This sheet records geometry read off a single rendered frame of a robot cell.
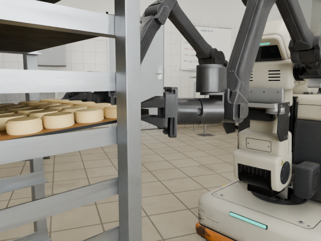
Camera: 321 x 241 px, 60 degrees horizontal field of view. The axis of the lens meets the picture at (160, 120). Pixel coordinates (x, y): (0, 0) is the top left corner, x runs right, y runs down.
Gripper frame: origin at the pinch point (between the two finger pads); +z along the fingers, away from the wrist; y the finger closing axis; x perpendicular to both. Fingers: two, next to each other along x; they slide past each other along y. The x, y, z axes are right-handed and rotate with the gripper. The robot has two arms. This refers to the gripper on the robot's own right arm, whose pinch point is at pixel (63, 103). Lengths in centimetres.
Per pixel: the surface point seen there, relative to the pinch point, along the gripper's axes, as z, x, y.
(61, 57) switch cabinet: -318, 231, -51
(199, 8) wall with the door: -485, 41, -155
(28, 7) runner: 35.9, -21.2, -14.9
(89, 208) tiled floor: -98, 53, 80
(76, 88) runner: 30.4, -24.4, -4.6
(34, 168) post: 2.9, 8.5, 18.5
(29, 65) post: 3.0, 8.5, -10.5
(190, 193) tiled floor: -144, -10, 79
